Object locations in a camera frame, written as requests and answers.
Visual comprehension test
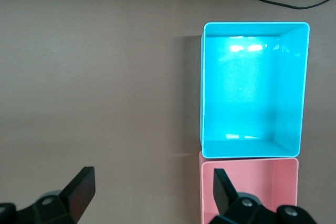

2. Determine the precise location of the blue plastic bin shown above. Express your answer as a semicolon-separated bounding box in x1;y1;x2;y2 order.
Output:
198;22;311;159

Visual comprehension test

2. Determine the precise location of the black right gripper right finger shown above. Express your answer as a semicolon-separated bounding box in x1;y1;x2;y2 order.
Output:
209;168;320;224

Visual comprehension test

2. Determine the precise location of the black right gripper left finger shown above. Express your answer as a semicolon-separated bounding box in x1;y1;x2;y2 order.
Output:
0;166;96;224

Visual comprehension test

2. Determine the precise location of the pink plastic bin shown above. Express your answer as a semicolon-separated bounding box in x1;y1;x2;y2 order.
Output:
198;151;300;224

